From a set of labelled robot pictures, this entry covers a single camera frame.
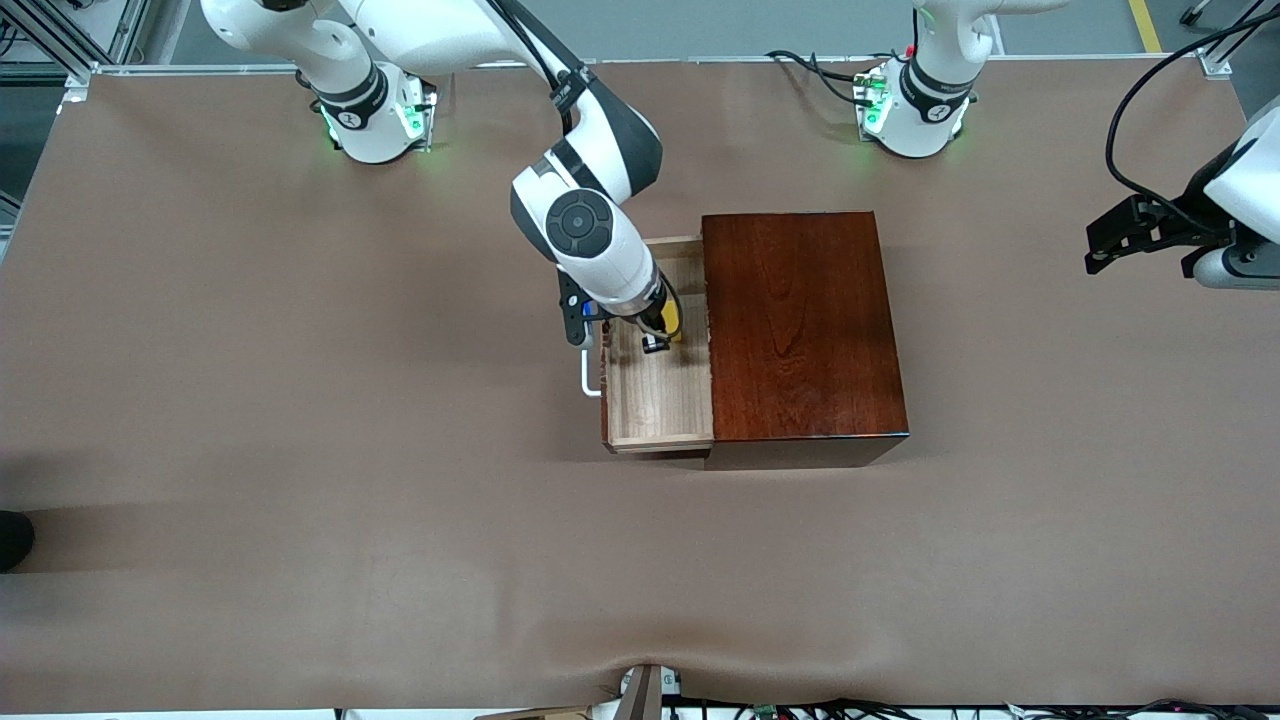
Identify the light wood drawer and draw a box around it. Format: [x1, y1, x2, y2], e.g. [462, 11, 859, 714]
[580, 235, 716, 456]

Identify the dark red wooden cabinet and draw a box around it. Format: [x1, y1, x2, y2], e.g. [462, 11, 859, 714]
[700, 210, 911, 471]

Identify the brown table cover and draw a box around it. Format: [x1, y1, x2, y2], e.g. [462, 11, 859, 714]
[0, 55, 1280, 713]

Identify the black round object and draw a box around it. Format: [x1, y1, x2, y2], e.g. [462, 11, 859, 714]
[0, 510, 36, 574]

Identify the black camera cable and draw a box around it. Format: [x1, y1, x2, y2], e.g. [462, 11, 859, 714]
[1103, 0, 1280, 216]
[485, 0, 591, 136]

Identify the aluminium frame strut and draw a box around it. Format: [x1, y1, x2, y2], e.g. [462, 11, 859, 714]
[0, 0, 151, 81]
[1200, 0, 1280, 79]

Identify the thin black cable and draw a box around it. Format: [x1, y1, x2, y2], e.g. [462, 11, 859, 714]
[765, 48, 886, 106]

